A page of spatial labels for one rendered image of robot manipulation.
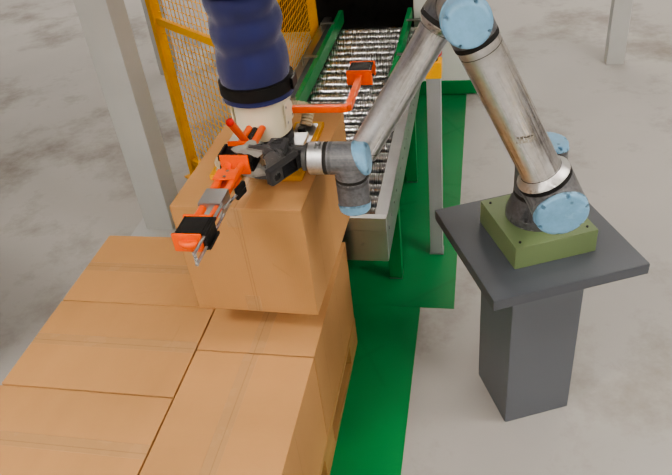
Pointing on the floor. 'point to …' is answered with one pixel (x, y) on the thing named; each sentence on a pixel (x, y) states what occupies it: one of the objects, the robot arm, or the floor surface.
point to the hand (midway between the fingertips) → (236, 162)
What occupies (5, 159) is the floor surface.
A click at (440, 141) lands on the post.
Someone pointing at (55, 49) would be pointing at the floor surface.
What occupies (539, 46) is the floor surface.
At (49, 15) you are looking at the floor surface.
